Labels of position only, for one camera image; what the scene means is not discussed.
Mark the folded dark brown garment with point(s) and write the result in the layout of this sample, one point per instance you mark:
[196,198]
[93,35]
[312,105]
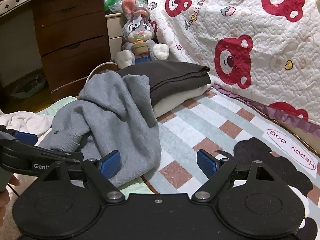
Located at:
[167,78]

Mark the grey knit cardigan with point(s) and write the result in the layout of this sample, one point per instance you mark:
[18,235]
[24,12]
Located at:
[111,113]

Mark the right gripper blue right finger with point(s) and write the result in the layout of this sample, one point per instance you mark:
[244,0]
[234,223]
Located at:
[216,170]

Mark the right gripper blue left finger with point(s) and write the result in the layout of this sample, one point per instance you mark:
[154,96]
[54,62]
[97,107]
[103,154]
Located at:
[108,165]

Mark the white crumpled cloth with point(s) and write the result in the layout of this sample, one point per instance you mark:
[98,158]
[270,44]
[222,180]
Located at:
[27,122]

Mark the dark wooden drawer cabinet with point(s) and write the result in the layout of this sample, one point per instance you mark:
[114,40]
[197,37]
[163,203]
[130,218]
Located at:
[66,39]

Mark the white quilt with red bears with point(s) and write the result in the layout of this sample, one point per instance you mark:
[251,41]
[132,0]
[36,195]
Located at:
[264,52]

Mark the folded cream garment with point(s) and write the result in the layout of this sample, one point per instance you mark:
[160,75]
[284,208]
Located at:
[170,102]

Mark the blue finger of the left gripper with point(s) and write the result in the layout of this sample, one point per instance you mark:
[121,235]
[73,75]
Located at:
[12,134]

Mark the cream bedside cabinet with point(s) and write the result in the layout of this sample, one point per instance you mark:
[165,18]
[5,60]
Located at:
[115,23]

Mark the person's left hand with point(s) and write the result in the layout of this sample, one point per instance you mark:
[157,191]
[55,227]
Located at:
[5,198]

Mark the grey plush bunny toy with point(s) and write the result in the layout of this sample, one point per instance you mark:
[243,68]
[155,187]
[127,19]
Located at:
[138,33]

